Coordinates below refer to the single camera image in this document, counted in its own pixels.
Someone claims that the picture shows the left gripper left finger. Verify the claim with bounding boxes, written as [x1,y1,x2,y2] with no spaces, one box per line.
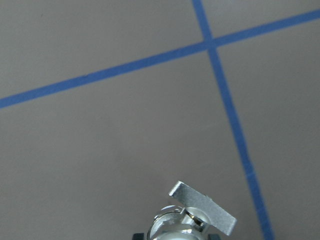
[132,232,144,240]

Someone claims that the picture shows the white chrome PPR valve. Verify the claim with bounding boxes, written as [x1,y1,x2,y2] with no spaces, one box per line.
[146,181,237,240]

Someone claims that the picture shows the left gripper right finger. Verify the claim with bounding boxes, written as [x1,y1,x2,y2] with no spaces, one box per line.
[207,233,221,240]

